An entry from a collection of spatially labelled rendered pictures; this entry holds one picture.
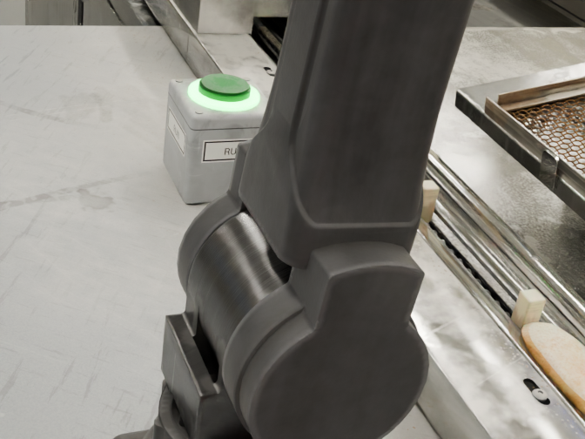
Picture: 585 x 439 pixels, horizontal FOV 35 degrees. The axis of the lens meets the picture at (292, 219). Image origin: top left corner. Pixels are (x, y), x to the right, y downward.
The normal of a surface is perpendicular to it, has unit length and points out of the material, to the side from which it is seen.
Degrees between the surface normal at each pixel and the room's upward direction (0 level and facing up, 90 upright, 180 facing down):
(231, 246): 43
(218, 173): 90
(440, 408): 90
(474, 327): 0
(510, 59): 0
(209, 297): 74
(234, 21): 90
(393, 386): 90
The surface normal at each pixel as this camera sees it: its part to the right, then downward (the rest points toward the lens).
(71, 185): 0.15, -0.84
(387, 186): 0.45, 0.35
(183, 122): -0.92, 0.07
